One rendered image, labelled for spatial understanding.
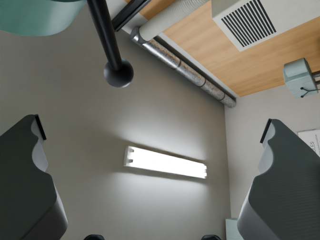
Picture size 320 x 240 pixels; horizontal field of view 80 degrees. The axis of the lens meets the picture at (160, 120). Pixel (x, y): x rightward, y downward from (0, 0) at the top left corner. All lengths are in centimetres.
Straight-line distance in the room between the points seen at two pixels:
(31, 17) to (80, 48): 161
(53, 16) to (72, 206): 143
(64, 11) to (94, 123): 144
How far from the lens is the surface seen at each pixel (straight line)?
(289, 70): 230
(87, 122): 167
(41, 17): 29
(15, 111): 155
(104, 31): 18
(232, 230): 306
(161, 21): 196
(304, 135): 311
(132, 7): 200
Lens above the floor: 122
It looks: 43 degrees up
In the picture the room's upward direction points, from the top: 106 degrees counter-clockwise
